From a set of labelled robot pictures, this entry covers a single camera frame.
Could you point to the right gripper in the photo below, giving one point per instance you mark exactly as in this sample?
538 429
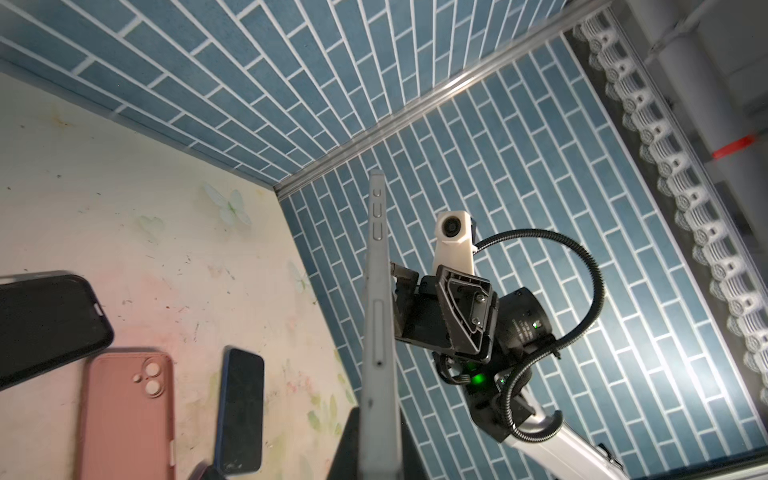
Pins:
461 316

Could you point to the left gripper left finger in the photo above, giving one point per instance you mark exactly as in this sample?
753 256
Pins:
344 465

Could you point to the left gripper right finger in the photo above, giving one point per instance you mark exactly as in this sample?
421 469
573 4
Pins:
413 465

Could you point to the white-edged black phone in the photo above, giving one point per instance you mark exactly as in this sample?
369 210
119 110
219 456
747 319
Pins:
380 446

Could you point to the black phone case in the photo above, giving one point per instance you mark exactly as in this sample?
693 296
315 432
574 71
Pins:
49 321

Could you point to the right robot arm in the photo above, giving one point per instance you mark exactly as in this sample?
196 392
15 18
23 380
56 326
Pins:
523 424

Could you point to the blue-edged black phone right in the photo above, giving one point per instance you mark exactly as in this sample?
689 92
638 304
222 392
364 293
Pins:
239 433

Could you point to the pink phone case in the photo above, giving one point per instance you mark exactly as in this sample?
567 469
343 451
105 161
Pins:
126 428

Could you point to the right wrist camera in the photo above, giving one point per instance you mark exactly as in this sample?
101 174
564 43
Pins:
455 242

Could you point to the white slotted cable duct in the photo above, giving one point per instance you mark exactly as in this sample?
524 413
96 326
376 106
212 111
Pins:
731 274

